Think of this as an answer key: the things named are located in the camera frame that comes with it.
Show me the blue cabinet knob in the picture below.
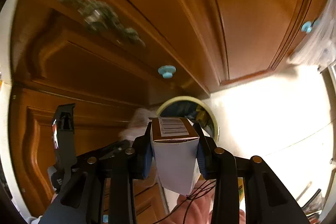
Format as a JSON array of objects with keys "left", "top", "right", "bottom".
[{"left": 158, "top": 65, "right": 177, "bottom": 79}]

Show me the large white brown milk carton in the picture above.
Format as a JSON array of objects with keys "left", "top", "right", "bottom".
[{"left": 151, "top": 117, "right": 201, "bottom": 196}]

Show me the round trash bin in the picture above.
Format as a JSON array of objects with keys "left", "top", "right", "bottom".
[{"left": 156, "top": 96, "right": 220, "bottom": 141}]

